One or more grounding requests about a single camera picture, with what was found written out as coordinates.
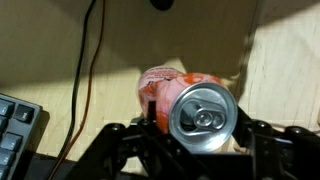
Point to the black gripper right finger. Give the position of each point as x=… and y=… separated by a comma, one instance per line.
x=243, y=125

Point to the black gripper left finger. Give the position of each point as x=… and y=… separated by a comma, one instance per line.
x=151, y=112

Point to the pink soda can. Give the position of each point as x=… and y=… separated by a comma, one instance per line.
x=196, y=109

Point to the black mechanical keyboard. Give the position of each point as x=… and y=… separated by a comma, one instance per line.
x=18, y=119

